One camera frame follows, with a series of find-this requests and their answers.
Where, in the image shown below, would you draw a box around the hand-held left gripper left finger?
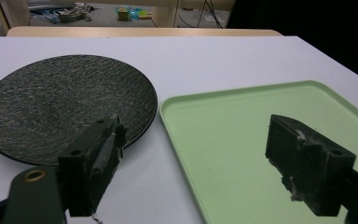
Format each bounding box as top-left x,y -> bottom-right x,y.
57,114 -> 128,217

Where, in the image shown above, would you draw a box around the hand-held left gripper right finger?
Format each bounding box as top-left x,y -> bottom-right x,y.
265,114 -> 357,217

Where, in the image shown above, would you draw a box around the dark textured round plate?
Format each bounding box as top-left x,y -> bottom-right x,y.
0,54 -> 158,167

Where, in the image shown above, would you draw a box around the light green plastic tray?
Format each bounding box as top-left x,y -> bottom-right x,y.
158,79 -> 358,224

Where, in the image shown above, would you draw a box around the light wooden table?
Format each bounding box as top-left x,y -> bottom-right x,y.
6,25 -> 283,38

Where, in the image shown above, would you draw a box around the heap of tangled clutter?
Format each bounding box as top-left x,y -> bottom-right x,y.
29,2 -> 97,25

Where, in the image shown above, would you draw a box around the colourful small toys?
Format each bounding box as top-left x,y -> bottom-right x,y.
115,6 -> 154,22

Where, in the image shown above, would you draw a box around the black cables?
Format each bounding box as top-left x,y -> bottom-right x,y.
172,0 -> 231,30

